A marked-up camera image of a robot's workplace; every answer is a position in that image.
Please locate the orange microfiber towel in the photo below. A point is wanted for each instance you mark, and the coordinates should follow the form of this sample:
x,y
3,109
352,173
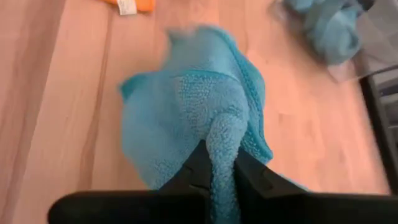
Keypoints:
x,y
146,4

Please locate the large blue microfiber towel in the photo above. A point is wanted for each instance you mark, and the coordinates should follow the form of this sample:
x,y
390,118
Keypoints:
x,y
192,109

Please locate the black metal table frame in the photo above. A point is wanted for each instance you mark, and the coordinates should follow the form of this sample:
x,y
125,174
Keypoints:
x,y
385,149

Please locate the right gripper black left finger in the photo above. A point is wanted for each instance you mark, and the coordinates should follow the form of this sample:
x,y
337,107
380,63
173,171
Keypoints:
x,y
196,177

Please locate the clear plastic bin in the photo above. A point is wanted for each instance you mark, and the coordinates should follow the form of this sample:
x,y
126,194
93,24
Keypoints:
x,y
382,37

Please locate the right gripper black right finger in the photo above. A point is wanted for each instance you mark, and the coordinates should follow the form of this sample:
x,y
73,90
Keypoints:
x,y
258,183

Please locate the small blue microfiber towel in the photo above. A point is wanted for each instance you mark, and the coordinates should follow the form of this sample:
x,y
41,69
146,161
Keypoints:
x,y
332,37

